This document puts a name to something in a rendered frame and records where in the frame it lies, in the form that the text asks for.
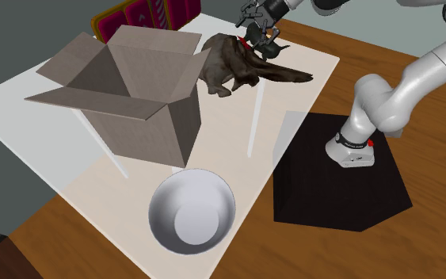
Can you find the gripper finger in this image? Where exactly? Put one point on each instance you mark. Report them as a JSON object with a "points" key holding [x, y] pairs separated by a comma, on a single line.
{"points": [[249, 14], [269, 30]]}

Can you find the open brown cardboard box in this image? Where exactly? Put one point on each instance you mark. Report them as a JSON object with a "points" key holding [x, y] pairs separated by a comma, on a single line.
{"points": [[145, 77]]}

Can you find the white bowl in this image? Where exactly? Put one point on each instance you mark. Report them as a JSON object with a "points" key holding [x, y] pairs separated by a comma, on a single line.
{"points": [[191, 210]]}

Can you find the small dark animal figure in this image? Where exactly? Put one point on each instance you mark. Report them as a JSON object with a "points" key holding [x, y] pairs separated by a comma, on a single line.
{"points": [[271, 51]]}

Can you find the dark brown dog figure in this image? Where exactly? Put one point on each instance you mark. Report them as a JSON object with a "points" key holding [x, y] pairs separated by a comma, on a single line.
{"points": [[226, 65]]}

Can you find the glass table with white legs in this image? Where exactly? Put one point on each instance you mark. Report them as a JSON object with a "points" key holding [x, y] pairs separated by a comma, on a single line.
{"points": [[33, 127]]}

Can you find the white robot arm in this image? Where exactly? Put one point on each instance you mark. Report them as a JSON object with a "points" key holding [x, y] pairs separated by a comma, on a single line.
{"points": [[408, 89]]}

